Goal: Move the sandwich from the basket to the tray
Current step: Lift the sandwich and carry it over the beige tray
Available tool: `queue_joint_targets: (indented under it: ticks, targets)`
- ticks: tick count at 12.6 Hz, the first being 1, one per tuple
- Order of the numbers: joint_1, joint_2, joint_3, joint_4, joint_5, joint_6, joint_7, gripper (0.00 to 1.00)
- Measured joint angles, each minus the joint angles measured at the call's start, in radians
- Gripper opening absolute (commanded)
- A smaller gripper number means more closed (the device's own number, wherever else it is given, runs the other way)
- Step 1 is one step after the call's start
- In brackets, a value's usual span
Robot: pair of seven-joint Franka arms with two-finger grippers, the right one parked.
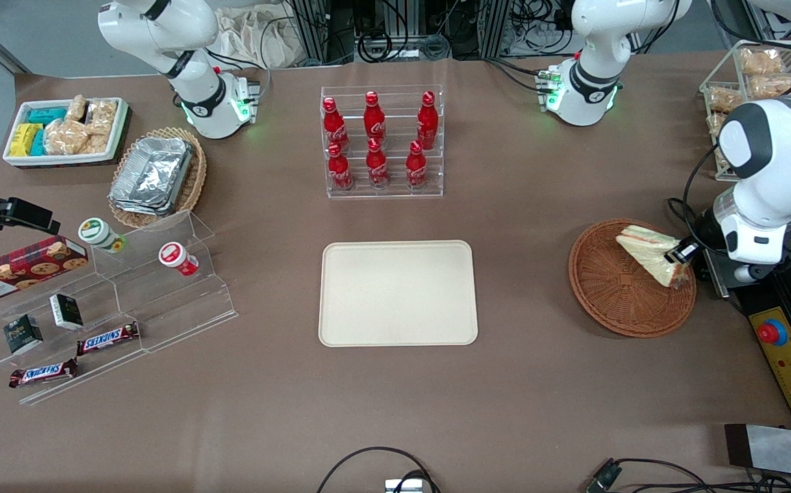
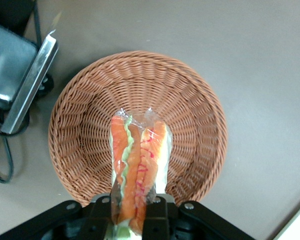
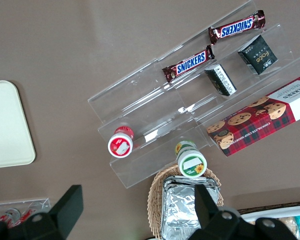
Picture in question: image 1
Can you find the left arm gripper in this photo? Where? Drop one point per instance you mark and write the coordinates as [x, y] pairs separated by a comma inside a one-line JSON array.
[[704, 235]]

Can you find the triangle sandwich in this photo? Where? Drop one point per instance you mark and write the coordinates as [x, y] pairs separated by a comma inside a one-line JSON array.
[[648, 250]]

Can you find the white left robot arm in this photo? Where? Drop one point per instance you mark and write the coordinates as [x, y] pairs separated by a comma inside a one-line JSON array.
[[779, 157]]

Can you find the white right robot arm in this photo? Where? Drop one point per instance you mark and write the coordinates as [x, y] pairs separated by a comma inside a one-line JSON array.
[[183, 55]]

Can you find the brown round wicker basket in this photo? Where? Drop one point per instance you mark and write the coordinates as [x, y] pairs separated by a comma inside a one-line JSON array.
[[614, 301]]

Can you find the white rectangular snack tray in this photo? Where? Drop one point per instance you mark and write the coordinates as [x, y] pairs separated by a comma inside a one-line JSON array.
[[119, 130]]

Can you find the light oval wicker basket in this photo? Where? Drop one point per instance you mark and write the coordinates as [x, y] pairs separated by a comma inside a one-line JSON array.
[[193, 185]]

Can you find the beige plastic tray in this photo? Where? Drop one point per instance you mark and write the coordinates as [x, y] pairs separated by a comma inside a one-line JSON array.
[[398, 294]]

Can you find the red tartan cookie box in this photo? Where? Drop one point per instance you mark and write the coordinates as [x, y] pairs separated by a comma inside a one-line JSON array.
[[22, 270]]

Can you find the small teal snack pack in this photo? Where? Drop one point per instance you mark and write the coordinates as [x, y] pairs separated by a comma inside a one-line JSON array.
[[39, 144]]

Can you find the yellow snack pack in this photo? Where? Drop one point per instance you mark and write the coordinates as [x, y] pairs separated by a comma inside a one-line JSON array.
[[24, 139]]

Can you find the bagged rice crackers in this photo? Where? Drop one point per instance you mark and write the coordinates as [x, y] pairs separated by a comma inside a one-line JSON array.
[[761, 63], [722, 161], [716, 125], [775, 86], [77, 108], [103, 115], [727, 101], [98, 143], [66, 137]]

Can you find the green lid cup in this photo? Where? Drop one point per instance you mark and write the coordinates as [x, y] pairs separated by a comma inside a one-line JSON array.
[[97, 233]]

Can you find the large teal snack pack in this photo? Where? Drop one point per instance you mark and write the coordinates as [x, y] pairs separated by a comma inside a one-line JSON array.
[[46, 115]]

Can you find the small black white box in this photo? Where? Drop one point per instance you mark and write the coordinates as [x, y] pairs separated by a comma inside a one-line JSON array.
[[66, 311]]

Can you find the red emergency stop button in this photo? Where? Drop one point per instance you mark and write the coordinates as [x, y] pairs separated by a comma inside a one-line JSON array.
[[772, 333]]

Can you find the stacked aluminium foil trays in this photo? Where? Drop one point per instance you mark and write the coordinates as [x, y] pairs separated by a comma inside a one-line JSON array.
[[152, 174]]

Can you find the Snickers chocolate bar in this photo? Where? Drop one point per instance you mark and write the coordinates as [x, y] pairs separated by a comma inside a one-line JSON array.
[[107, 339], [42, 373]]

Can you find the red lid cup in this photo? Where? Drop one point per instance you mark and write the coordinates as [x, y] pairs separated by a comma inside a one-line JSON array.
[[174, 257]]

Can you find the black machine yellow panel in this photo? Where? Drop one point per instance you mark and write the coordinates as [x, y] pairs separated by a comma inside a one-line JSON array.
[[779, 383]]

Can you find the clear acrylic stepped stand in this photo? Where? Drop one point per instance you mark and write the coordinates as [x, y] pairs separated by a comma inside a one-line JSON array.
[[176, 301]]

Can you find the grey black flat board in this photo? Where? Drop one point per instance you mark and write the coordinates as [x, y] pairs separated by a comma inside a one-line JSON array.
[[779, 448]]

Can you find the beige cloth bag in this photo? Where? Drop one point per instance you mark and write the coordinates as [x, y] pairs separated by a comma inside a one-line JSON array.
[[258, 38]]

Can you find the red cola bottle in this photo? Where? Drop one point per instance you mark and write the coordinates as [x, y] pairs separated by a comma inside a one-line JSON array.
[[427, 123], [416, 170], [374, 120], [340, 171], [334, 127], [377, 168]]

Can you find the clear acrylic bottle rack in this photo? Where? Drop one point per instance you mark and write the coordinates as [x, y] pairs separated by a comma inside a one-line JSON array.
[[395, 193]]

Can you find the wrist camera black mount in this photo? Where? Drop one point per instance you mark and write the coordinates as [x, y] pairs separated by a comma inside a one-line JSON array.
[[755, 272]]

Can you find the small metal bracket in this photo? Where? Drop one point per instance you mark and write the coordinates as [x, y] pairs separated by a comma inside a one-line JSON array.
[[403, 486]]

